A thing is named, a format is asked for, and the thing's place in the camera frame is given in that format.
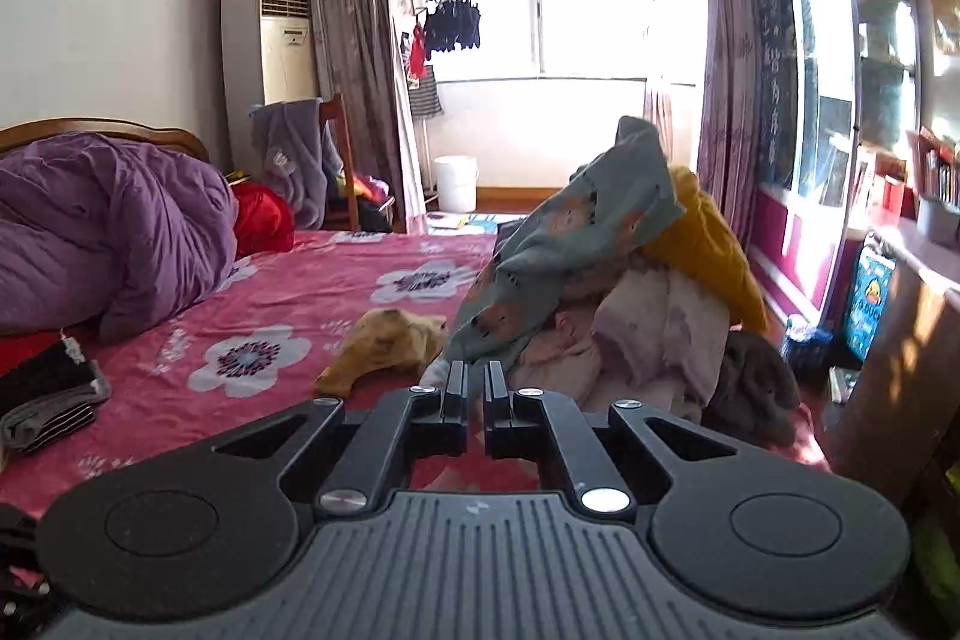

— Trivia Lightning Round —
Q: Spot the folded dark clothes stack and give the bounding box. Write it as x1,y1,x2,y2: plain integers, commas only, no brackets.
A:
2,331,112,461

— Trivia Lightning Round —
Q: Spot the small yellow brown garment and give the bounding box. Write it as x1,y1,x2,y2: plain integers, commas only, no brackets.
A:
314,308,448,398

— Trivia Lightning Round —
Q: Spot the white purple floral garment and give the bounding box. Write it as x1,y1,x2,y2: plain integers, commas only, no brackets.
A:
421,265,729,422

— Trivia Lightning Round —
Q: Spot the teal printed pajama garment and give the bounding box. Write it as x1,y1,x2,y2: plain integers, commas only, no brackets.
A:
443,115,685,369

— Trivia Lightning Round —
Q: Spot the pink floral bed blanket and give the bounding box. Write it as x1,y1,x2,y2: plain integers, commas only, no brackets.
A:
0,229,835,522

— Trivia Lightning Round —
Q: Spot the wooden chair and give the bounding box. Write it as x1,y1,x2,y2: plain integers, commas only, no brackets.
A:
319,94,395,234

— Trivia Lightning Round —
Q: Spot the white bucket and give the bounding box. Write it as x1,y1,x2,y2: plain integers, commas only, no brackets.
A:
434,154,478,213

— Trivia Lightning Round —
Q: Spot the mustard yellow garment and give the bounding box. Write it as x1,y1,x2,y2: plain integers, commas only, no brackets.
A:
641,164,768,333

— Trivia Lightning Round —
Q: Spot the red garment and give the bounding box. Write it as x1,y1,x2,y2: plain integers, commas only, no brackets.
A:
231,179,295,259

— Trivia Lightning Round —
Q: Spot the grey cloth on chair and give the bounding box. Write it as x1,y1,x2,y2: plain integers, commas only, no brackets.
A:
251,97,327,230

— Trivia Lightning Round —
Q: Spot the cluttered desk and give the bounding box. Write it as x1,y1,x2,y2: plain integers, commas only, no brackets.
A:
823,128,960,507

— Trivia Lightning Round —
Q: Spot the purple quilt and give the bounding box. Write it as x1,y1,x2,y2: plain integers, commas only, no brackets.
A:
2,133,238,342

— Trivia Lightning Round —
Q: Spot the white standing air conditioner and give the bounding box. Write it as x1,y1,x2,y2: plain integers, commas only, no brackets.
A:
221,0,319,174

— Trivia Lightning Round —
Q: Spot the hanging dark socks rack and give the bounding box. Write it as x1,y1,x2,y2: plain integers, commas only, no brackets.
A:
423,0,482,57

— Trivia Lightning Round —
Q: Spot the glass display cabinet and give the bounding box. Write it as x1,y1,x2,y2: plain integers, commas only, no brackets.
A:
748,0,918,326

